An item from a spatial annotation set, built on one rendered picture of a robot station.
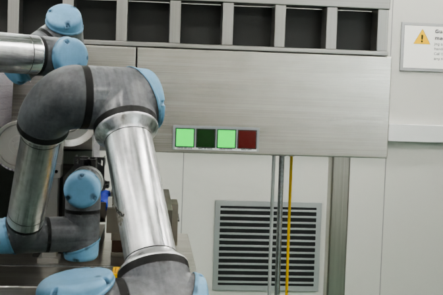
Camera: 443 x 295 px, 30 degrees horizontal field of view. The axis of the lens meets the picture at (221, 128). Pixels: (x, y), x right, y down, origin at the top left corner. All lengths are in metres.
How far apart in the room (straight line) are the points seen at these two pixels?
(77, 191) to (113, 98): 0.33
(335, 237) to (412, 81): 2.42
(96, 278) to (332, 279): 1.51
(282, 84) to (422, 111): 2.63
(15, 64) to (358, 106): 1.19
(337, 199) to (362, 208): 2.29
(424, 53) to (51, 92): 3.69
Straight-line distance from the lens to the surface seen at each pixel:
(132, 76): 1.50
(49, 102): 1.47
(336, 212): 2.63
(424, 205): 5.02
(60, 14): 1.76
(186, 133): 2.38
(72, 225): 1.78
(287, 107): 2.41
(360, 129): 2.46
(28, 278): 1.89
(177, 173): 4.74
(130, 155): 1.41
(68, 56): 1.60
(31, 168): 1.59
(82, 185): 1.74
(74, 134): 2.05
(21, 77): 1.72
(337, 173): 2.62
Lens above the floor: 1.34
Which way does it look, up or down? 3 degrees down
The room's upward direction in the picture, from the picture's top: 2 degrees clockwise
